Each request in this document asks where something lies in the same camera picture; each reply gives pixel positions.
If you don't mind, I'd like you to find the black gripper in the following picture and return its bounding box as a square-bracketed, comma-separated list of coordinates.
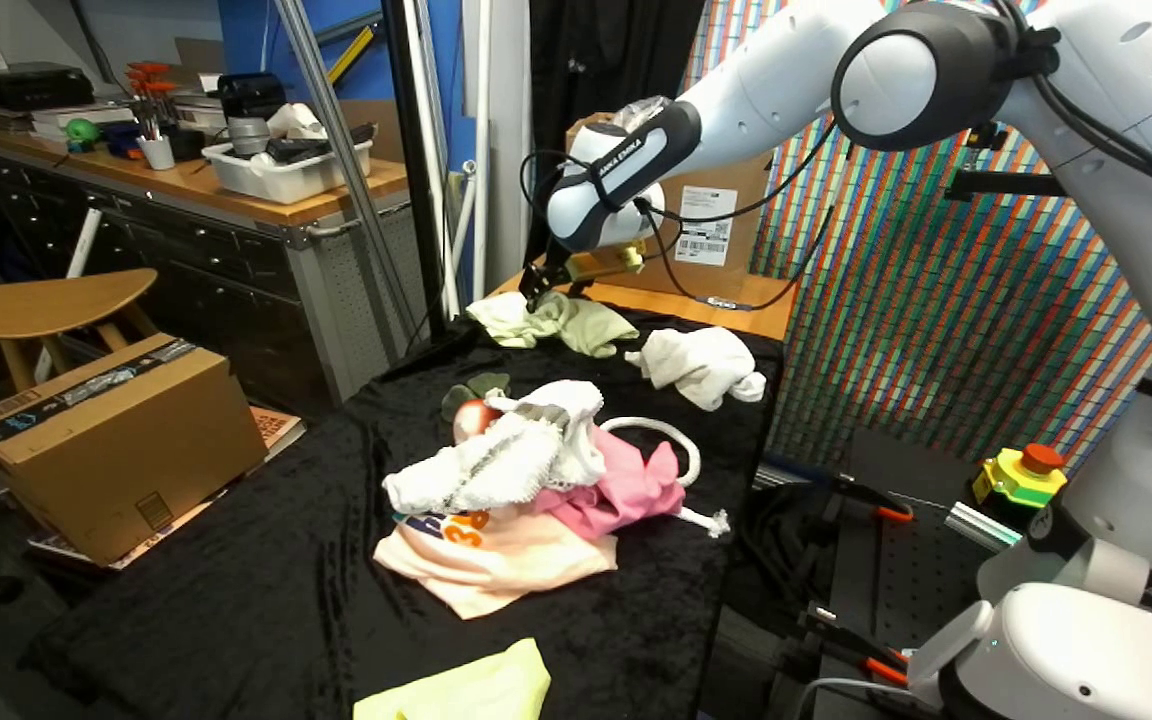
[515, 248, 583, 309]

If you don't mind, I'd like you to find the pale green towel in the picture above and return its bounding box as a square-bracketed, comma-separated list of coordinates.
[464, 289, 642, 366]

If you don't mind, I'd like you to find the red radish plush toy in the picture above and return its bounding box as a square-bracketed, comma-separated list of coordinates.
[443, 375, 515, 454]

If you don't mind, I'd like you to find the grey white towel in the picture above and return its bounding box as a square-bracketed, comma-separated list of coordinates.
[380, 375, 613, 521]

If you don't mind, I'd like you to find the pink cloth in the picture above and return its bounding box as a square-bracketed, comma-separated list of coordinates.
[532, 428, 686, 542]

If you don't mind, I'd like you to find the white fluffy towel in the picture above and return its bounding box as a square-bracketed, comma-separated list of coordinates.
[618, 323, 766, 416]

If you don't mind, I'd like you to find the black upright pole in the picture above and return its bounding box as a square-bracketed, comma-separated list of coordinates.
[380, 0, 455, 344]

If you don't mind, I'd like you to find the orange wooden side table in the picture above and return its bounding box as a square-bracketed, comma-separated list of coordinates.
[490, 255, 799, 349]

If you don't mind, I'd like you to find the cardboard box with white label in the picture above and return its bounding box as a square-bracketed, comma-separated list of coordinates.
[653, 157, 775, 309]

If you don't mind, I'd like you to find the silver slanted pole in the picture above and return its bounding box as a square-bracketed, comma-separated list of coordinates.
[273, 0, 429, 351]

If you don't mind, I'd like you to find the white plastic bin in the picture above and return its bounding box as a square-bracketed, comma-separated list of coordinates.
[199, 135, 380, 214]

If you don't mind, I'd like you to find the peach printed cloth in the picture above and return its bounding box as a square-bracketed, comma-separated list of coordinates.
[370, 504, 623, 625]

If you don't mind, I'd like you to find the workbench with wooden top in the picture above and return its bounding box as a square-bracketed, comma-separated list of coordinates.
[0, 104, 424, 405]

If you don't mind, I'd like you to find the blue board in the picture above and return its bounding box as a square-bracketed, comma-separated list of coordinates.
[215, 0, 473, 152]

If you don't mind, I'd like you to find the white cup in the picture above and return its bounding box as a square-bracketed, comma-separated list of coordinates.
[134, 133, 179, 175]

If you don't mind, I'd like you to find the yellow green cloth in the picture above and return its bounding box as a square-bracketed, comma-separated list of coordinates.
[351, 631, 555, 720]

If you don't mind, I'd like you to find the black table cloth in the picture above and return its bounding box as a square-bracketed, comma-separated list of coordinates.
[18, 314, 791, 720]

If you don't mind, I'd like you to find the orange red tool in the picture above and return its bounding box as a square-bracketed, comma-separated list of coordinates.
[124, 62, 187, 108]

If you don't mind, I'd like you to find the cardboard box with black tape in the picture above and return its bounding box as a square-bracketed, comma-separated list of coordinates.
[0, 334, 273, 568]

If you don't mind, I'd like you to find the green small object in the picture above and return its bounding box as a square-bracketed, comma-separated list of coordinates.
[58, 115, 102, 157]

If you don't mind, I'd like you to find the silver metal rod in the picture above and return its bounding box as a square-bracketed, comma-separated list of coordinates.
[944, 496, 1028, 551]

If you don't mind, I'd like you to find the wooden stool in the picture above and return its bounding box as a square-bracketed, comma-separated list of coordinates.
[0, 263, 162, 391]

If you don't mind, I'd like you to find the yellow emergency stop button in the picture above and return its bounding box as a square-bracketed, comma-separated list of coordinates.
[973, 442, 1071, 513]

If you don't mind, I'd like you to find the black case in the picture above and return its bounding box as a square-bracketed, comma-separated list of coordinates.
[0, 67, 98, 113]

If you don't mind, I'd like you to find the white upright post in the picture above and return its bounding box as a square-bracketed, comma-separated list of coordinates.
[461, 0, 537, 309]

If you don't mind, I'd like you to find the white rope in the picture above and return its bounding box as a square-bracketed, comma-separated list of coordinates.
[594, 412, 735, 542]

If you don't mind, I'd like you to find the orange handled clamp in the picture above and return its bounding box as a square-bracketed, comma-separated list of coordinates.
[761, 456, 921, 529]
[799, 606, 917, 694]

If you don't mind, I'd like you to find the black horizontal mount bar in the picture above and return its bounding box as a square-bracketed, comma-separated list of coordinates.
[944, 163, 1071, 206]

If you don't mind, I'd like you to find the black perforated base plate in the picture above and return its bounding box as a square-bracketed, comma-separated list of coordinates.
[822, 504, 1008, 672]

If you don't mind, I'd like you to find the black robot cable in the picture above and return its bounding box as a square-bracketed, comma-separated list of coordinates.
[515, 0, 1152, 316]

